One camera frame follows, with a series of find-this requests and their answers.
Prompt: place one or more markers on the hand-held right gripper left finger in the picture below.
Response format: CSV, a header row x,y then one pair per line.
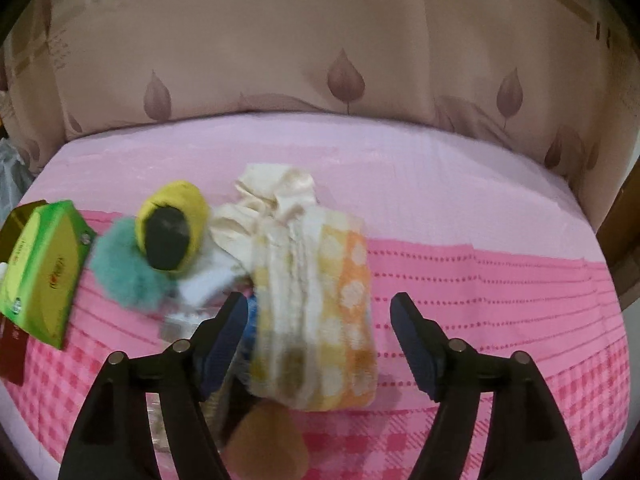
x,y
227,340

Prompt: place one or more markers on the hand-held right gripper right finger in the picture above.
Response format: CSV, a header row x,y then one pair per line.
x,y
412,345

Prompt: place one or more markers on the black and blue sachet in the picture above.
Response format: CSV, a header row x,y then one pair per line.
x,y
251,320

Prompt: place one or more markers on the yellow orange checked towel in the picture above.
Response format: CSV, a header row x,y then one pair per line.
x,y
325,310

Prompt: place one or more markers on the tan soft object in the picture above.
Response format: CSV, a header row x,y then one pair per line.
x,y
270,445

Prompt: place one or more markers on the yellow and black soft ball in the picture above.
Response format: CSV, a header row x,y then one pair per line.
x,y
175,200

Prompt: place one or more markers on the white folded socks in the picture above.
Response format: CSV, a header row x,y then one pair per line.
x,y
210,275

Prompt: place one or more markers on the pink checked blanket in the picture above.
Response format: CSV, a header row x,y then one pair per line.
x,y
475,310

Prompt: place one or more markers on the teal fluffy scrunchie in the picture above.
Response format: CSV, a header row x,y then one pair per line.
x,y
120,270

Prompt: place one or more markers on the cream satin scrunchie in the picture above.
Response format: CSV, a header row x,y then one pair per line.
x,y
280,190

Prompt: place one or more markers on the green tissue box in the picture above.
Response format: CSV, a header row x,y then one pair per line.
x,y
40,270

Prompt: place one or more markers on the dark red packet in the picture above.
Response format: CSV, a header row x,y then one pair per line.
x,y
10,350

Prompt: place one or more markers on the brown wooden cabinet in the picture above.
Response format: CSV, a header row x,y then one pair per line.
x,y
625,260

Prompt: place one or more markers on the grey plastic bag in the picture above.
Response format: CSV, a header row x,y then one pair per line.
x,y
10,180

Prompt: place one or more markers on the beige leaf-print cloth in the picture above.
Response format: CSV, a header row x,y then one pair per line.
x,y
250,60

